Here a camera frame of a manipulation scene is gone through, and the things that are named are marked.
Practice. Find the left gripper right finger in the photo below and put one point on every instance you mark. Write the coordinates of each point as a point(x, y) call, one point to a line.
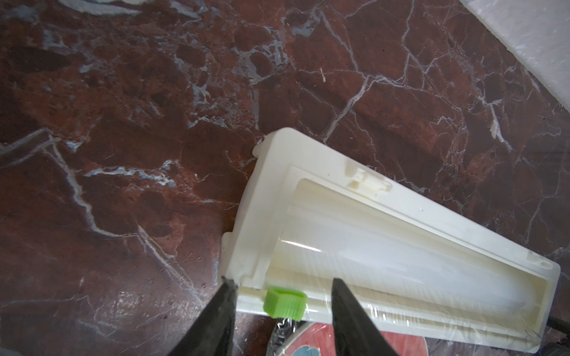
point(354, 332)

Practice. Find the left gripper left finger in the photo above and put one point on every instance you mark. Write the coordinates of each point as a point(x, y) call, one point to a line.
point(212, 332)

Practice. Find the red plate with teal flower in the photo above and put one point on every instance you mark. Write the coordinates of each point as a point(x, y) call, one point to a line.
point(301, 338)

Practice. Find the green dispenser slider cutter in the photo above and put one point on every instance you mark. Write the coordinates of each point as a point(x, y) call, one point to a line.
point(285, 303)

